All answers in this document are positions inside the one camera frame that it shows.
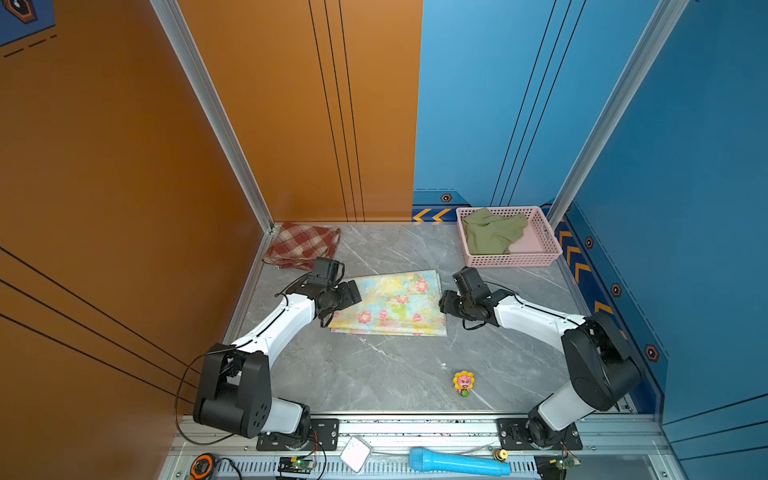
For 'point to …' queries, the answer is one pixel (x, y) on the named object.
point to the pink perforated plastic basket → (539, 245)
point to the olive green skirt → (489, 234)
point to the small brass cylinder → (500, 455)
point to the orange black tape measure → (202, 466)
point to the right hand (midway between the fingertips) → (442, 305)
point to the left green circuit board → (295, 464)
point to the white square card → (355, 453)
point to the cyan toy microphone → (443, 463)
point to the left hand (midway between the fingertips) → (349, 295)
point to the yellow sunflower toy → (463, 382)
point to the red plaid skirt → (297, 245)
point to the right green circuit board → (563, 463)
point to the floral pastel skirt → (399, 303)
